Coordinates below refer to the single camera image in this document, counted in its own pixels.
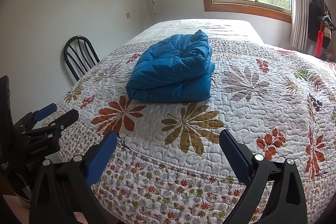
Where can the dark hanging clothes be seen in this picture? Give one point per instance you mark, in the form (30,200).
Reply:
(313,22)

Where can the white pleated curtain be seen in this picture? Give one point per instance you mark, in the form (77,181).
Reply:
(299,3)

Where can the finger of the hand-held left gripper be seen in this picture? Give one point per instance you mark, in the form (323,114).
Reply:
(46,110)
(65,119)

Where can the yellow wall socket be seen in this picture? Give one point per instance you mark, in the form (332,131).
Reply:
(128,15)

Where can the floral quilted bedspread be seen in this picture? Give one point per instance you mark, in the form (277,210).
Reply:
(249,108)

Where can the black clothes hangers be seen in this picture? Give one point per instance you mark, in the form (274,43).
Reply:
(326,20)

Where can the blue puffer jacket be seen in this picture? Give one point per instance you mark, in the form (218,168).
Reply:
(170,69)

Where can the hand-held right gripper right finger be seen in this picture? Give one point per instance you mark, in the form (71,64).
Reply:
(236,158)

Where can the person's left forearm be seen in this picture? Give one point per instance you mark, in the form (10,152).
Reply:
(10,209)

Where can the black metal chair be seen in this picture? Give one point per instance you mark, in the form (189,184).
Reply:
(68,53)

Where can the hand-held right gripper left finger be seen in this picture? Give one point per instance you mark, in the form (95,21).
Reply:
(101,158)

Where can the red hanging cloth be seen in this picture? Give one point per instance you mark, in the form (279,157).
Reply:
(318,43)

